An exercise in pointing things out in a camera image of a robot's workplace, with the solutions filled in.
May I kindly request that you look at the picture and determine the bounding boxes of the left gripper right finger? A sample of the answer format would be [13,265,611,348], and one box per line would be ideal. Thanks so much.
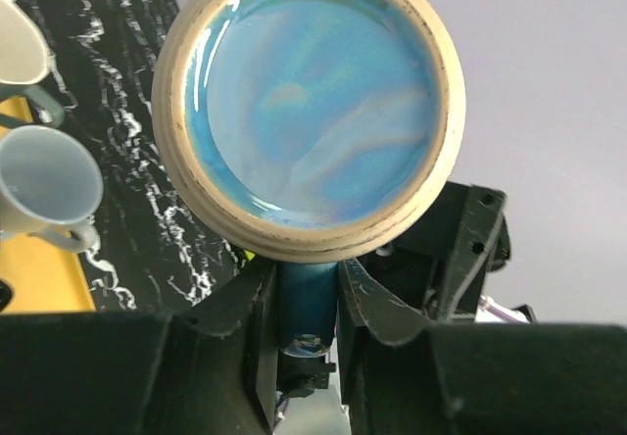
[337,259,461,435]

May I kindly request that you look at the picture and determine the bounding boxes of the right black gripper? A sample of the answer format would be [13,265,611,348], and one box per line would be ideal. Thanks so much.
[362,181,511,321]

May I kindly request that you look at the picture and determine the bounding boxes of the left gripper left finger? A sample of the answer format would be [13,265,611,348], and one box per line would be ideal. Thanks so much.
[168,257,277,434]

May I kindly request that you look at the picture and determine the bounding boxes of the blue mug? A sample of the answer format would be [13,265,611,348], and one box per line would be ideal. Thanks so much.
[151,0,466,358]

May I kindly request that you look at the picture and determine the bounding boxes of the white grey mug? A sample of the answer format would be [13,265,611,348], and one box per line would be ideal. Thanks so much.
[1,123,104,253]

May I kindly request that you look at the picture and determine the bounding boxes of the grey faceted mug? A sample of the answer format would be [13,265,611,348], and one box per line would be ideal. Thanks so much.
[1,0,65,127]

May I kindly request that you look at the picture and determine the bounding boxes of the orange plastic tray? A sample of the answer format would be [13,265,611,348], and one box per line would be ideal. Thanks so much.
[1,100,95,314]

